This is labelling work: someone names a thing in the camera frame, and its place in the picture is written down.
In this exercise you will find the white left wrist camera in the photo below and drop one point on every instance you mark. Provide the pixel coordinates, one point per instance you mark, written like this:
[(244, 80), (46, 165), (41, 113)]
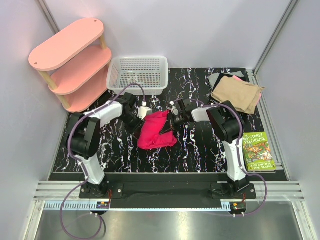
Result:
[(144, 111)]

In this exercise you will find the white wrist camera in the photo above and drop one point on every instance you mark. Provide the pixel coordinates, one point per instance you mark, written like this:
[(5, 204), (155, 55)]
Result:
[(172, 109), (144, 111)]

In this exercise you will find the green treehouse book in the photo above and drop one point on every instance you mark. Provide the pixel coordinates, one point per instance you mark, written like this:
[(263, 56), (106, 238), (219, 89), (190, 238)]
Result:
[(257, 152)]

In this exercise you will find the pink folded cloth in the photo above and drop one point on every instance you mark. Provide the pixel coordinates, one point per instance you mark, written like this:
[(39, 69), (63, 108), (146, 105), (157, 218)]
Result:
[(248, 84)]

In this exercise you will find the pink three-tier shelf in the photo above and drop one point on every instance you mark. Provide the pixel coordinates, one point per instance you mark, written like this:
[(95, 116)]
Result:
[(74, 63)]

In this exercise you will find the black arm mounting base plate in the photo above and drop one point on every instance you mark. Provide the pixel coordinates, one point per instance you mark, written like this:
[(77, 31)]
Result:
[(120, 185)]

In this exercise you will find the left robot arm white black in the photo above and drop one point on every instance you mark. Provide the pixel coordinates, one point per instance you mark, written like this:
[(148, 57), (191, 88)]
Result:
[(83, 140)]

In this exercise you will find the grey folded cloth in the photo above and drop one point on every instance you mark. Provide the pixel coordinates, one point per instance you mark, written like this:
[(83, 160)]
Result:
[(215, 78)]

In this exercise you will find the white perforated plastic basket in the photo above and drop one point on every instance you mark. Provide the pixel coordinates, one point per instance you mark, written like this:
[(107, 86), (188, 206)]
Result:
[(150, 72)]

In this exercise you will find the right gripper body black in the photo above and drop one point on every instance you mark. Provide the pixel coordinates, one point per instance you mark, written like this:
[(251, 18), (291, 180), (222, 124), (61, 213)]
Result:
[(179, 120)]

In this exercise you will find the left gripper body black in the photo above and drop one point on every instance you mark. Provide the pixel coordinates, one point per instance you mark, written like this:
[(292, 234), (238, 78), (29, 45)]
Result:
[(132, 121)]

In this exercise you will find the red t shirt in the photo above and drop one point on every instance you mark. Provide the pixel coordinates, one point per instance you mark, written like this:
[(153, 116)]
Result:
[(150, 137)]

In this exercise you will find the folded beige t shirt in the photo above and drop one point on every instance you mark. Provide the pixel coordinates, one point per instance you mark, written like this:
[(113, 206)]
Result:
[(243, 97)]

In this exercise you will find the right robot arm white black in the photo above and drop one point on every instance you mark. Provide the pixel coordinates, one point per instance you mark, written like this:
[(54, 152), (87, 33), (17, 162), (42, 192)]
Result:
[(227, 126)]

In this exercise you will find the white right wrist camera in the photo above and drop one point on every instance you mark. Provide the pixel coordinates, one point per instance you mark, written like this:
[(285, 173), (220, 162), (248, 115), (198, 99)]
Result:
[(172, 109)]

